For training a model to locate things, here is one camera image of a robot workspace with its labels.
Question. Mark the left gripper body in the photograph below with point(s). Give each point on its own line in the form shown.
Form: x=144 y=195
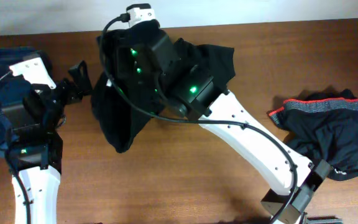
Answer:
x=66 y=90

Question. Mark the black trousers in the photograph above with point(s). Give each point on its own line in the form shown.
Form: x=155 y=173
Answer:
x=117 y=115

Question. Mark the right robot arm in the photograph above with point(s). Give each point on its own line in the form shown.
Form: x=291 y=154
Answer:
x=293 y=179

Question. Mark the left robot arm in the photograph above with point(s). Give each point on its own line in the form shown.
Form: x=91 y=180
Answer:
x=34 y=106

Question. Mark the black shorts with red waistband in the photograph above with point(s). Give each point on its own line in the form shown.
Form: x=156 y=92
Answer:
x=324 y=126

